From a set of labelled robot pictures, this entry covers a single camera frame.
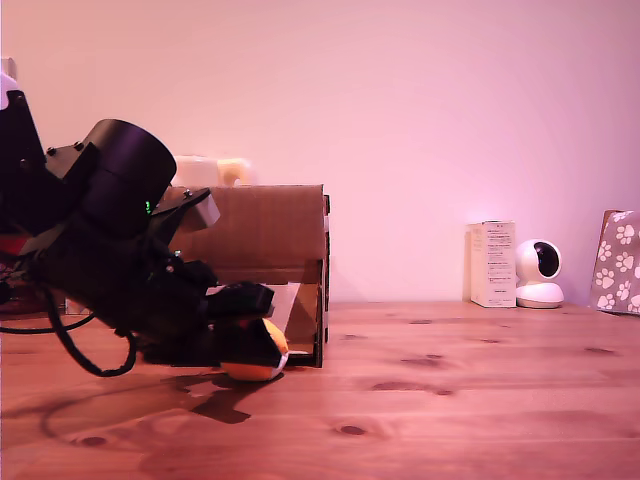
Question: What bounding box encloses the orange and white footbag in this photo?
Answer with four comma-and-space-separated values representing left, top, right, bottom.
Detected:
221, 318, 291, 384

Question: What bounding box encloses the cardboard dice tower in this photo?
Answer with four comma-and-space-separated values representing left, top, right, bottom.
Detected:
167, 183, 331, 369

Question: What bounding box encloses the cream water bottle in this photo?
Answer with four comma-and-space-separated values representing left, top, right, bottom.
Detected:
172, 154, 259, 189

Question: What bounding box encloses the white printed carton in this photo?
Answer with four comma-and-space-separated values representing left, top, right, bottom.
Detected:
465, 221, 518, 310

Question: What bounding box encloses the grey paw print bag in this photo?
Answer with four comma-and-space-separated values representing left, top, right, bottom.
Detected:
588, 209, 640, 316

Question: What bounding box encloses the black cable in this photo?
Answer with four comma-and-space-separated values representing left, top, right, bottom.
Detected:
0, 309, 97, 335
45, 287, 139, 379

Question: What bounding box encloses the grey gripper camera box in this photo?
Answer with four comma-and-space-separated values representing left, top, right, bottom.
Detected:
149, 187, 222, 234

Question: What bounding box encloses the white wall plate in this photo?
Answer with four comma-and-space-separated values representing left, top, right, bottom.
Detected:
0, 57, 21, 109

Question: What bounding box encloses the small white round camera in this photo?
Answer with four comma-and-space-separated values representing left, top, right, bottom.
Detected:
514, 239, 565, 310

